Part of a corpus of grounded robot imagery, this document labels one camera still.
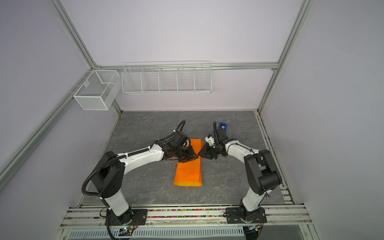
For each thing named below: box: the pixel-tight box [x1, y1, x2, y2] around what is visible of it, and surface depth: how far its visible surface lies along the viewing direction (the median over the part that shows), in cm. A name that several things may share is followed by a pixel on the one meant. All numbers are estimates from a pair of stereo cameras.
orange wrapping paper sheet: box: [173, 138, 204, 187], surface depth 84 cm
